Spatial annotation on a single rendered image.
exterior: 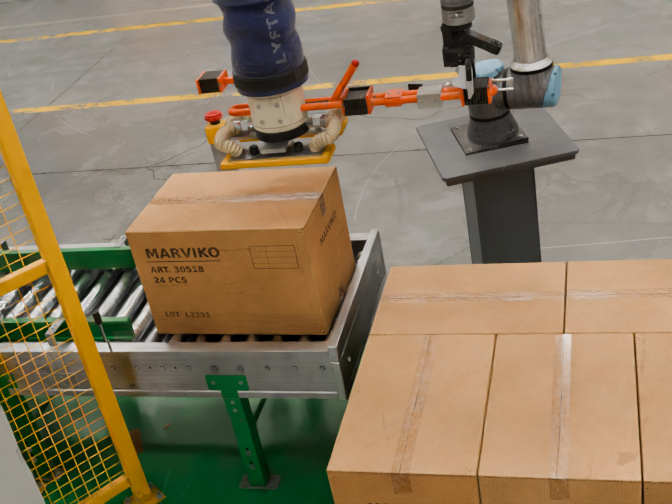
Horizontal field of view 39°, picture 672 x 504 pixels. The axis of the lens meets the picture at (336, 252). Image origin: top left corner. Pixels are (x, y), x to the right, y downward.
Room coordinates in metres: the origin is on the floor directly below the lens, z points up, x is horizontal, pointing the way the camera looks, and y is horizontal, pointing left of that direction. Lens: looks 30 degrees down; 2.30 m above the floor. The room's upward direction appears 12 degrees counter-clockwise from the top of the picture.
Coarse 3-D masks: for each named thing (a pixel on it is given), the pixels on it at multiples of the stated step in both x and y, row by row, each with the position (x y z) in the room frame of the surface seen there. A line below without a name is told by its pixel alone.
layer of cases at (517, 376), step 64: (384, 320) 2.54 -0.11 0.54; (448, 320) 2.47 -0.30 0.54; (512, 320) 2.40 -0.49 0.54; (576, 320) 2.33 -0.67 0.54; (640, 320) 2.27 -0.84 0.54; (384, 384) 2.22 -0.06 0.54; (448, 384) 2.16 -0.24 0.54; (512, 384) 2.10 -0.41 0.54; (576, 384) 2.05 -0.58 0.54; (640, 384) 1.99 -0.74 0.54; (384, 448) 1.95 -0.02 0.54; (448, 448) 1.90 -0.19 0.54; (512, 448) 1.85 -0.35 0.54; (576, 448) 1.81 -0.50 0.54; (640, 448) 1.86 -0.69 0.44
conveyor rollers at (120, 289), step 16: (0, 272) 3.44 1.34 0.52; (96, 272) 3.27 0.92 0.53; (112, 272) 3.22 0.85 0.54; (128, 272) 3.18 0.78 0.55; (32, 288) 3.21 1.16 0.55; (80, 288) 3.15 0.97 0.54; (96, 288) 3.11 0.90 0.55; (128, 288) 3.11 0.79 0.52; (0, 304) 3.14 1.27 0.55; (16, 304) 3.11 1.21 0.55; (32, 304) 3.14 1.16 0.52; (48, 304) 3.09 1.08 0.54; (96, 304) 3.06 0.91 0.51; (112, 304) 2.99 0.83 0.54; (128, 304) 2.95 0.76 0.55; (144, 320) 2.83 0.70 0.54; (336, 320) 2.58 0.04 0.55; (160, 336) 2.72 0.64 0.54; (176, 336) 2.68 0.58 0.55; (208, 336) 2.66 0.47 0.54; (224, 336) 2.62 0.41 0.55; (256, 336) 2.59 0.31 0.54; (288, 336) 2.58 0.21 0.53; (304, 336) 2.53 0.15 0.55
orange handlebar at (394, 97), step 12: (492, 84) 2.56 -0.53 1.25; (372, 96) 2.66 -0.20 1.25; (384, 96) 2.65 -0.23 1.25; (396, 96) 2.60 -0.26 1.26; (408, 96) 2.59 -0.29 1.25; (444, 96) 2.56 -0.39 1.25; (456, 96) 2.55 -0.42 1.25; (240, 108) 2.79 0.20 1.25; (300, 108) 2.69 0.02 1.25; (312, 108) 2.68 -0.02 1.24; (324, 108) 2.67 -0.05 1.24; (336, 108) 2.66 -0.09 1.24
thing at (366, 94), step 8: (352, 88) 2.71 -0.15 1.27; (360, 88) 2.70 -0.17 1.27; (368, 88) 2.70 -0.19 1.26; (344, 96) 2.66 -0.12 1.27; (352, 96) 2.66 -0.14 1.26; (360, 96) 2.65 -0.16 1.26; (368, 96) 2.62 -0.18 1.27; (344, 104) 2.63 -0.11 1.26; (352, 104) 2.62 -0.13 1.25; (360, 104) 2.62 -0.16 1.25; (368, 104) 2.61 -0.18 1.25; (344, 112) 2.64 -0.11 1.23; (352, 112) 2.62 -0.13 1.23; (360, 112) 2.61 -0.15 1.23; (368, 112) 2.62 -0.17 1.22
